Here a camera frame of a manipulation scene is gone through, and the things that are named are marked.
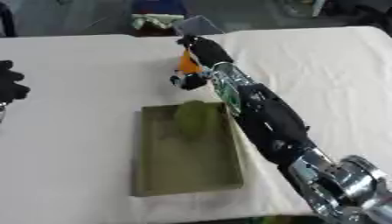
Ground green leafy toy vegetable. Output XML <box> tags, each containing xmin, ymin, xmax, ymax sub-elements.
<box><xmin>172</xmin><ymin>100</ymin><xmax>221</xmax><ymax>140</ymax></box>

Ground orange toy carrot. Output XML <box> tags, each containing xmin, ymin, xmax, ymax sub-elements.
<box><xmin>176</xmin><ymin>48</ymin><xmax>204</xmax><ymax>75</ymax></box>

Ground open green cardboard box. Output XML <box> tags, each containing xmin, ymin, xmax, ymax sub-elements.
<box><xmin>129</xmin><ymin>101</ymin><xmax>245</xmax><ymax>198</ymax></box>

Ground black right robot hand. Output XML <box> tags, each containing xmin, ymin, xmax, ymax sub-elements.
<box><xmin>168</xmin><ymin>34</ymin><xmax>236</xmax><ymax>91</ymax></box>

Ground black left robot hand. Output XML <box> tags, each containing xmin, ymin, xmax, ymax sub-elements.
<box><xmin>0</xmin><ymin>59</ymin><xmax>32</xmax><ymax>104</ymax></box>

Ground dark chair with cloth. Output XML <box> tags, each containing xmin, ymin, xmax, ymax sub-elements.
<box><xmin>127</xmin><ymin>0</ymin><xmax>227</xmax><ymax>37</ymax></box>

